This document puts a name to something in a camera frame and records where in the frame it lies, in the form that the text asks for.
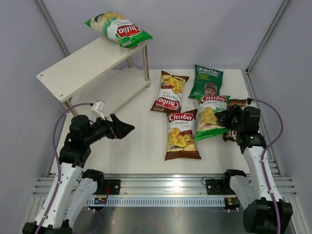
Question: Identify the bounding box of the right aluminium frame post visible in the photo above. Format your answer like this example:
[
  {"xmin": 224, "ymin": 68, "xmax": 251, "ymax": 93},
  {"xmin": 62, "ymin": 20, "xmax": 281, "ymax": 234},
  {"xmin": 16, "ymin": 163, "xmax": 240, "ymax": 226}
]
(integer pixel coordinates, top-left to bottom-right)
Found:
[{"xmin": 245, "ymin": 0, "xmax": 291, "ymax": 75}]

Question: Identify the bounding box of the aluminium frame post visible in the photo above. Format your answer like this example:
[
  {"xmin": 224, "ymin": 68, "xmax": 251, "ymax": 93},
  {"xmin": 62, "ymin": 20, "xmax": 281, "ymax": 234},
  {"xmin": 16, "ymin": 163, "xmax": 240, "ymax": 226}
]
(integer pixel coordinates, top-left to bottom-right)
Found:
[
  {"xmin": 35, "ymin": 0, "xmax": 70, "ymax": 57},
  {"xmin": 245, "ymin": 0, "xmax": 291, "ymax": 75}
]

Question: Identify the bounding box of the brown Kettle sea salt bag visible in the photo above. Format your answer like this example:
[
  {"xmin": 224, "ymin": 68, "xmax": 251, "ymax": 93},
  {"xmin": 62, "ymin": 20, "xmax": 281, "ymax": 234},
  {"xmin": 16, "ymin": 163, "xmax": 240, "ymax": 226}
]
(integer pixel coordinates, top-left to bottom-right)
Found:
[{"xmin": 223, "ymin": 99, "xmax": 247, "ymax": 142}]

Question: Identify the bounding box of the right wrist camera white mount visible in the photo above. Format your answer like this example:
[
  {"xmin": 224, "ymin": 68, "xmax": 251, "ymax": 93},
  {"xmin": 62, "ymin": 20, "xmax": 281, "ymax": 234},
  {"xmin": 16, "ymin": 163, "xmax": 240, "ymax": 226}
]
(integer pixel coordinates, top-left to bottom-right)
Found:
[{"xmin": 245, "ymin": 98, "xmax": 258, "ymax": 109}]

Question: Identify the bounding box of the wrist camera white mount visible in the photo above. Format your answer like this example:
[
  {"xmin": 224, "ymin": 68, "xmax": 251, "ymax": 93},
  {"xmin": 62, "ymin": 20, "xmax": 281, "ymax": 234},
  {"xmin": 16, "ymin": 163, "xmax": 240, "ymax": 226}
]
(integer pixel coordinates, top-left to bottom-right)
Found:
[
  {"xmin": 91, "ymin": 100, "xmax": 105, "ymax": 119},
  {"xmin": 245, "ymin": 98, "xmax": 258, "ymax": 109}
]

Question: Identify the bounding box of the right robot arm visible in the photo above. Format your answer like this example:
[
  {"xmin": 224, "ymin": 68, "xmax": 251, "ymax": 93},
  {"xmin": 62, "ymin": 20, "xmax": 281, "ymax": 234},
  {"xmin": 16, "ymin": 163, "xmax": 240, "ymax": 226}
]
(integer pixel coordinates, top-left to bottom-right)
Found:
[{"xmin": 215, "ymin": 103, "xmax": 293, "ymax": 234}]

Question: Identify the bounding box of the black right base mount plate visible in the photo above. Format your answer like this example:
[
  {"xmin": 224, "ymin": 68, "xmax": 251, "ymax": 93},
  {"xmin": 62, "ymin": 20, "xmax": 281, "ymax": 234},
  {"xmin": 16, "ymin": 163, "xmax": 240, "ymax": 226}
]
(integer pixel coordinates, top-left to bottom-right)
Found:
[{"xmin": 205, "ymin": 179, "xmax": 235, "ymax": 195}]

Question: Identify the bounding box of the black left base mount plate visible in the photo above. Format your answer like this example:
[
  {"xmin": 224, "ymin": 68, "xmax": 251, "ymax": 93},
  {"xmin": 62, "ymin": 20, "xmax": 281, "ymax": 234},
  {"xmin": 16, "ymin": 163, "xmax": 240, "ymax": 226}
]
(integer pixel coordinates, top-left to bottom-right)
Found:
[{"xmin": 94, "ymin": 179, "xmax": 121, "ymax": 195}]

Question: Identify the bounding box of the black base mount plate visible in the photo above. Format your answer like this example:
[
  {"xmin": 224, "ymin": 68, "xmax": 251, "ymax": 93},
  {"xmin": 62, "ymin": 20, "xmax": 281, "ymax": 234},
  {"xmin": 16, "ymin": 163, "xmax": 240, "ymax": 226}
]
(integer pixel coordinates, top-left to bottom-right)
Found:
[
  {"xmin": 205, "ymin": 179, "xmax": 235, "ymax": 195},
  {"xmin": 94, "ymin": 179, "xmax": 121, "ymax": 195}
]

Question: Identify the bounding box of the white two-tier wooden shelf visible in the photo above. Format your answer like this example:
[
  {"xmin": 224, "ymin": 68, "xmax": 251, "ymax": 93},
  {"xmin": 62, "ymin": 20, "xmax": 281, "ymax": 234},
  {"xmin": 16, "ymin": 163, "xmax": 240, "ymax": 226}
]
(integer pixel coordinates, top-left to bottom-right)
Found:
[{"xmin": 37, "ymin": 37, "xmax": 151, "ymax": 117}]

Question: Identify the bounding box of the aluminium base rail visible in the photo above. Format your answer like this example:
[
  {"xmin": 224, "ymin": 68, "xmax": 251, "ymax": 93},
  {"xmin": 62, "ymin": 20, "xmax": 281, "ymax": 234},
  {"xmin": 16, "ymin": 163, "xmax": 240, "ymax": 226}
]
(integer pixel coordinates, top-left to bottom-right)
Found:
[{"xmin": 32, "ymin": 174, "xmax": 297, "ymax": 197}]

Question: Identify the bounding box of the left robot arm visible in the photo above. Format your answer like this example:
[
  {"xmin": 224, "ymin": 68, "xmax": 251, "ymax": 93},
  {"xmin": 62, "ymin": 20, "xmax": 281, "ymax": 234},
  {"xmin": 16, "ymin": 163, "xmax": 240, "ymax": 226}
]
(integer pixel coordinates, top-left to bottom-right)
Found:
[{"xmin": 22, "ymin": 114, "xmax": 135, "ymax": 234}]

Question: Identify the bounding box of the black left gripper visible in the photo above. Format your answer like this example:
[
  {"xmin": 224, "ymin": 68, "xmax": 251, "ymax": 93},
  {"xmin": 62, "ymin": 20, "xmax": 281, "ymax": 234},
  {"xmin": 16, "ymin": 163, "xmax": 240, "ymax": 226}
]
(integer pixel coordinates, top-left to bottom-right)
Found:
[{"xmin": 85, "ymin": 113, "xmax": 135, "ymax": 145}]

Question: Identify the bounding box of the brown Chuba bag upside down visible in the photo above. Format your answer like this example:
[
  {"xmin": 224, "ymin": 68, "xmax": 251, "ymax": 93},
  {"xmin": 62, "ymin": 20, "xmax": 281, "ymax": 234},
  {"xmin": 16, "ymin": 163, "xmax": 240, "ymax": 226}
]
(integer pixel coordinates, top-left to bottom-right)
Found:
[{"xmin": 151, "ymin": 71, "xmax": 189, "ymax": 113}]

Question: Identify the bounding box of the green Chuba chips bag small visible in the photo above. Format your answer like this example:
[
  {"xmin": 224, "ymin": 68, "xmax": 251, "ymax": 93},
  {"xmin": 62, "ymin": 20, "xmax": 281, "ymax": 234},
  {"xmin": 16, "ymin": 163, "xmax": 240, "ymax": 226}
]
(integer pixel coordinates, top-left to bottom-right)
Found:
[{"xmin": 195, "ymin": 95, "xmax": 231, "ymax": 141}]

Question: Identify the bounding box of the white slotted cable duct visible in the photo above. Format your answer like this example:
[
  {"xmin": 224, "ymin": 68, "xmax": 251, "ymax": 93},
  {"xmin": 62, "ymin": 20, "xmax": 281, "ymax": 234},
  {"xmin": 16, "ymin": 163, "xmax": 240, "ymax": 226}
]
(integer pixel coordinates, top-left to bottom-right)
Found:
[{"xmin": 86, "ymin": 197, "xmax": 225, "ymax": 207}]

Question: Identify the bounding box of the green Real hand cooked bag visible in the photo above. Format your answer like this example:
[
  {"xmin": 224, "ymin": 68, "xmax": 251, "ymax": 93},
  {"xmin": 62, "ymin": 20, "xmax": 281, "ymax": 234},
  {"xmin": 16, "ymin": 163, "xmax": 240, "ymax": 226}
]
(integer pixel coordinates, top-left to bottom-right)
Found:
[{"xmin": 188, "ymin": 64, "xmax": 224, "ymax": 98}]

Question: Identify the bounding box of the brown Chuba barbecue chips bag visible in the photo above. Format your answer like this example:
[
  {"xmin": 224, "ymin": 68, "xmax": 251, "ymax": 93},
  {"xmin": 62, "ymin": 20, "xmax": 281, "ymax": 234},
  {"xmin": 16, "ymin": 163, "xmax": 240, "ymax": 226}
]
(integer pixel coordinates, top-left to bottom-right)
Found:
[{"xmin": 165, "ymin": 109, "xmax": 201, "ymax": 160}]

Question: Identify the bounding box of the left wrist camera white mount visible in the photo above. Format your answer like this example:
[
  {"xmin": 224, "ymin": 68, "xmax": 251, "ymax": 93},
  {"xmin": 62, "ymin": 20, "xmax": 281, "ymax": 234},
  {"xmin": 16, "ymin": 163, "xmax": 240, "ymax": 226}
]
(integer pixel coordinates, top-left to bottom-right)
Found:
[{"xmin": 91, "ymin": 100, "xmax": 105, "ymax": 119}]

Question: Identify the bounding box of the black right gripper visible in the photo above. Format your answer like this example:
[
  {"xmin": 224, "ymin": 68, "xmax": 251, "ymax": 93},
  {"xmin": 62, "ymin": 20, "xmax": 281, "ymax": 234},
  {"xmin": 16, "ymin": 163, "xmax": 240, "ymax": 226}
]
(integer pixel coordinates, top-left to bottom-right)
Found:
[{"xmin": 214, "ymin": 104, "xmax": 245, "ymax": 132}]

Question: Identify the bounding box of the green Chuba chips bag large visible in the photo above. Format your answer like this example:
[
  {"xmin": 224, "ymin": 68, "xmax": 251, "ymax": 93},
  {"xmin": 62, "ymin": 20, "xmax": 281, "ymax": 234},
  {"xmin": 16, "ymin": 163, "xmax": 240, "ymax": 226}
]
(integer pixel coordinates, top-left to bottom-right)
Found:
[{"xmin": 85, "ymin": 12, "xmax": 153, "ymax": 48}]

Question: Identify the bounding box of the left aluminium frame post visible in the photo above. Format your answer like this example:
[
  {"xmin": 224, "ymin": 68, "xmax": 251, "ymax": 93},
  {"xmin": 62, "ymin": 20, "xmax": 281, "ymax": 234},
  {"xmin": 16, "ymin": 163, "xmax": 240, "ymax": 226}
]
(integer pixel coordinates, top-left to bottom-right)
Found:
[{"xmin": 35, "ymin": 0, "xmax": 70, "ymax": 57}]

